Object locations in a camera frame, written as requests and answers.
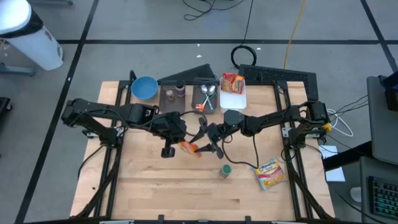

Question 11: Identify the coiled black floor cable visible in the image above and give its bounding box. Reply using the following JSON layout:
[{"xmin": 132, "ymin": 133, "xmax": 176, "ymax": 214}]
[{"xmin": 230, "ymin": 0, "xmax": 258, "ymax": 70}]

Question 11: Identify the grey plastic bin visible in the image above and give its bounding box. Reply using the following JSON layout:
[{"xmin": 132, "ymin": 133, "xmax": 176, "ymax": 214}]
[
  {"xmin": 191, "ymin": 77, "xmax": 220, "ymax": 115},
  {"xmin": 158, "ymin": 80, "xmax": 188, "ymax": 114}
]

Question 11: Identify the grey keyboard desk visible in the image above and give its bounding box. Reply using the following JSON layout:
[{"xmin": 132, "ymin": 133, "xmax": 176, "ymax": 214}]
[{"xmin": 359, "ymin": 155, "xmax": 398, "ymax": 224}]

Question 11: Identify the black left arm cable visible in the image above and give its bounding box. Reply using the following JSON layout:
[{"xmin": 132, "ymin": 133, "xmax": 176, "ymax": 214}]
[{"xmin": 146, "ymin": 105, "xmax": 208, "ymax": 138}]

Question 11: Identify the black desk leg bar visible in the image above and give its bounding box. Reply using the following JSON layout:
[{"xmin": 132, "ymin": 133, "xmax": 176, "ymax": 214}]
[{"xmin": 323, "ymin": 141, "xmax": 374, "ymax": 172}]

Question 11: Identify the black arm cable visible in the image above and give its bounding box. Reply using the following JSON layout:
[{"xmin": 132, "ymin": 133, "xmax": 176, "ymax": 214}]
[
  {"xmin": 221, "ymin": 133, "xmax": 259, "ymax": 169},
  {"xmin": 146, "ymin": 105, "xmax": 208, "ymax": 138}
]

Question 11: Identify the black triangular panel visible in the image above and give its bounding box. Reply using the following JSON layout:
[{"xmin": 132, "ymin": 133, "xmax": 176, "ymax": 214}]
[{"xmin": 157, "ymin": 63, "xmax": 218, "ymax": 85}]

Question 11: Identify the black desk device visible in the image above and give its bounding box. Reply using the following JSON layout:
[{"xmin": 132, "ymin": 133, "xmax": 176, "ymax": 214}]
[{"xmin": 377, "ymin": 74, "xmax": 398, "ymax": 112}]

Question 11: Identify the silver metal spoon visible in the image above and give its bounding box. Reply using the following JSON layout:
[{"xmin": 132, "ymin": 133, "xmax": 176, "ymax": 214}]
[{"xmin": 200, "ymin": 84, "xmax": 215, "ymax": 110}]

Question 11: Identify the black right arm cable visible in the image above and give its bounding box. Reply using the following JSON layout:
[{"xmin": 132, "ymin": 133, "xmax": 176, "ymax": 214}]
[{"xmin": 221, "ymin": 133, "xmax": 259, "ymax": 169}]

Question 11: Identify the orange chicken ramen packet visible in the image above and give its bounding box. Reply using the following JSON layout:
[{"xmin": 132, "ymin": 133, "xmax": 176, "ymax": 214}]
[{"xmin": 178, "ymin": 140, "xmax": 203, "ymax": 159}]

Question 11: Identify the loose black floor cable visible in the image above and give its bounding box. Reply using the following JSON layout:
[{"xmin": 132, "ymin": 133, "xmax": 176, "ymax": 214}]
[{"xmin": 182, "ymin": 0, "xmax": 249, "ymax": 21}]

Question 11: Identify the white trash can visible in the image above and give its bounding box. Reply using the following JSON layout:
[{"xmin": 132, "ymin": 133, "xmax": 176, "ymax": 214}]
[{"xmin": 0, "ymin": 0, "xmax": 65, "ymax": 72}]

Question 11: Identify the white paper sheet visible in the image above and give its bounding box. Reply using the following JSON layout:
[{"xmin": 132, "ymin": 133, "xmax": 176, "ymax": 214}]
[{"xmin": 317, "ymin": 144, "xmax": 346, "ymax": 183}]

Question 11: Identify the green lid spice jar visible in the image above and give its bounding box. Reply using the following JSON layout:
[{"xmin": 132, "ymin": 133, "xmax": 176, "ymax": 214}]
[{"xmin": 218, "ymin": 164, "xmax": 233, "ymax": 179}]

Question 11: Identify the white computer mouse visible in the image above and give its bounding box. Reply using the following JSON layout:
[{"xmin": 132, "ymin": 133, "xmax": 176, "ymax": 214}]
[{"xmin": 349, "ymin": 186, "xmax": 363, "ymax": 203}]

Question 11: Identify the black chair base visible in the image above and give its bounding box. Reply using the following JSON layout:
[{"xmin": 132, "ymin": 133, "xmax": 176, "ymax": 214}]
[{"xmin": 0, "ymin": 96, "xmax": 13, "ymax": 113}]

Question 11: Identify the black perforated panel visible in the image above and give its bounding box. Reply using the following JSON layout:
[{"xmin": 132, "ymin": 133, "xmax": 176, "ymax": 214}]
[{"xmin": 238, "ymin": 64, "xmax": 320, "ymax": 103}]

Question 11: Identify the orange handle spoon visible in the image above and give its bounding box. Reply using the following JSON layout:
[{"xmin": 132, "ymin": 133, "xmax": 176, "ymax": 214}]
[{"xmin": 195, "ymin": 84, "xmax": 216, "ymax": 112}]

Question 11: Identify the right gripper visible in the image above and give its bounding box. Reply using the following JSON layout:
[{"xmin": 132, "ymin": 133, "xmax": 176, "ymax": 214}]
[{"xmin": 189, "ymin": 116, "xmax": 233, "ymax": 159}]

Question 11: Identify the yellow floor cable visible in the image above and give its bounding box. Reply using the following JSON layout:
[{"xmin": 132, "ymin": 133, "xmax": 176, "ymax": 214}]
[{"xmin": 283, "ymin": 0, "xmax": 307, "ymax": 70}]

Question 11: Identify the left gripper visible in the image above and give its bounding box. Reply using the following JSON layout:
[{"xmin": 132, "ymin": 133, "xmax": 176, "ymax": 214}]
[{"xmin": 151, "ymin": 111, "xmax": 188, "ymax": 159}]

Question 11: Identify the blue ramen packet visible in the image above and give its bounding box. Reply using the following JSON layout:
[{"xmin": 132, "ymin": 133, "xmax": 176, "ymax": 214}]
[{"xmin": 253, "ymin": 157, "xmax": 289, "ymax": 192}]

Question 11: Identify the grey stand base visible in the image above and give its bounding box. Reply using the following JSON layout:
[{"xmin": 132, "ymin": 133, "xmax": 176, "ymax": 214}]
[{"xmin": 0, "ymin": 62, "xmax": 35, "ymax": 77}]

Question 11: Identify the backlit keyboard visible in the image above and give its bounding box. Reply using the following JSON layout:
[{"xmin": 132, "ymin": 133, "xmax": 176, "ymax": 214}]
[{"xmin": 368, "ymin": 175, "xmax": 398, "ymax": 220}]

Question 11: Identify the white cable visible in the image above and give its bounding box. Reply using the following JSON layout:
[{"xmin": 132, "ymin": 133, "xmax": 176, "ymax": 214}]
[{"xmin": 326, "ymin": 108, "xmax": 354, "ymax": 138}]

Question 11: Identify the black aluminium table frame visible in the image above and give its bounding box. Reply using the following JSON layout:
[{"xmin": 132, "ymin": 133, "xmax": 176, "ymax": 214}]
[{"xmin": 71, "ymin": 70, "xmax": 336, "ymax": 220}]

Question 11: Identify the blue bowl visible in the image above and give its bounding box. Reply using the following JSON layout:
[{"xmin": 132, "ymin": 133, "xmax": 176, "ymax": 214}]
[{"xmin": 131, "ymin": 76, "xmax": 159, "ymax": 101}]

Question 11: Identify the red beef ramen packet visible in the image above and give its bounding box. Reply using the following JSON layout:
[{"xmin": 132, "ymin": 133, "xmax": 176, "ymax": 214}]
[{"xmin": 221, "ymin": 72, "xmax": 246, "ymax": 95}]

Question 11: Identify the white plastic bin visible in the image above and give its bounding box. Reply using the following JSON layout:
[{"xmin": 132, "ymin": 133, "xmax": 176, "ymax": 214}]
[{"xmin": 219, "ymin": 77, "xmax": 248, "ymax": 113}]

